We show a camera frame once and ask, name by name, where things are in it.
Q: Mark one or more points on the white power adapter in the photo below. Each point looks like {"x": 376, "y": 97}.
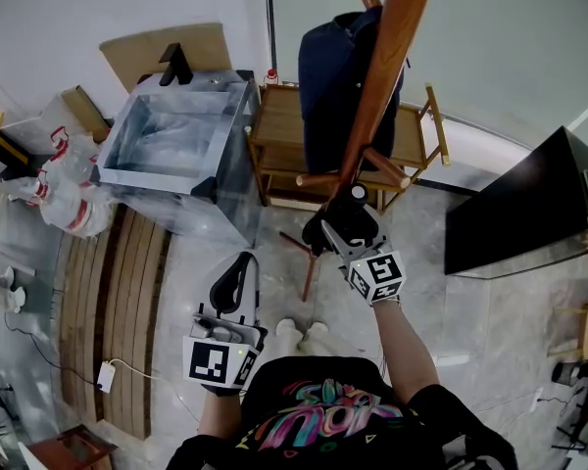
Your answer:
{"x": 106, "y": 376}

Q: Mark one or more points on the large cardboard box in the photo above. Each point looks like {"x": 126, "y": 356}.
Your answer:
{"x": 137, "y": 52}

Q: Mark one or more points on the dark navy hanging jacket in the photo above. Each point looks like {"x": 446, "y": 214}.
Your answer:
{"x": 328, "y": 76}

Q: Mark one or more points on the white floor stand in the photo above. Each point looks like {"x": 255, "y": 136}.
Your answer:
{"x": 12, "y": 292}

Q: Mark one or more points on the wooden slat platform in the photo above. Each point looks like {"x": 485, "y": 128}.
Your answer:
{"x": 127, "y": 311}

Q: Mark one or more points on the white plastic bags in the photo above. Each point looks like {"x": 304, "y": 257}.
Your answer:
{"x": 73, "y": 213}

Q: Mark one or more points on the wide grey roller blind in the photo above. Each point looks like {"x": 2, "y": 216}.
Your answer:
{"x": 495, "y": 27}

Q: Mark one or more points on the black cloth item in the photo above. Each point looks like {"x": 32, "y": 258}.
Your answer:
{"x": 345, "y": 208}

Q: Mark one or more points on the black yellow-edged case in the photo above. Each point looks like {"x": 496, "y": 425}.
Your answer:
{"x": 2, "y": 150}

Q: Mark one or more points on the person's black printed shirt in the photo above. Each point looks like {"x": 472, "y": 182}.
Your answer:
{"x": 323, "y": 438}

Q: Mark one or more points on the black mini fridge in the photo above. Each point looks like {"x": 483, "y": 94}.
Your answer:
{"x": 519, "y": 203}

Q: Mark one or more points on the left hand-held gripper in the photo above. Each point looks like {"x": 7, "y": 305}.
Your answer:
{"x": 210, "y": 360}

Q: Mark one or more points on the person's left white shoe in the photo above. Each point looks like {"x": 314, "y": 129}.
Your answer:
{"x": 288, "y": 333}

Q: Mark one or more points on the black tripod stand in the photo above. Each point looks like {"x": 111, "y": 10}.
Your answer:
{"x": 583, "y": 409}

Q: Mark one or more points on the small red-capped bottle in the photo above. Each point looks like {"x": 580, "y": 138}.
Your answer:
{"x": 271, "y": 77}

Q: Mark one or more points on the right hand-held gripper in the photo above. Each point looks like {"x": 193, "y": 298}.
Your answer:
{"x": 377, "y": 274}

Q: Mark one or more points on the small cardboard box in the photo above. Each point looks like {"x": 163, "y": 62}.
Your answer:
{"x": 85, "y": 110}

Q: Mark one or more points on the wooden coat rack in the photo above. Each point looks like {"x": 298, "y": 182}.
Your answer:
{"x": 387, "y": 42}

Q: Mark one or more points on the black bracket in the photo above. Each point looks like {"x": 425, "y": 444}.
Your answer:
{"x": 176, "y": 64}

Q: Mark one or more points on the small black bucket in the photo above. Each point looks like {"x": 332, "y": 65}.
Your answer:
{"x": 564, "y": 374}

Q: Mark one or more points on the person's right forearm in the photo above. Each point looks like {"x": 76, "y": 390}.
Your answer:
{"x": 404, "y": 350}

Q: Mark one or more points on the person's right white shoe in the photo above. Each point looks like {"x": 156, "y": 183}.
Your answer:
{"x": 313, "y": 336}

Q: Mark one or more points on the reddish brown tray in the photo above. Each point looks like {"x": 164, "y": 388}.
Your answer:
{"x": 73, "y": 448}

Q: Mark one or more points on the wooden shelf rack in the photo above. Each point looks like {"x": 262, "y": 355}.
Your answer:
{"x": 279, "y": 125}

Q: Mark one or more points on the person's white shoe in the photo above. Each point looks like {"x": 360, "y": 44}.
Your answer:
{"x": 288, "y": 333}
{"x": 313, "y": 336}

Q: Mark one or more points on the person's left forearm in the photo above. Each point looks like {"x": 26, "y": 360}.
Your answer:
{"x": 220, "y": 414}

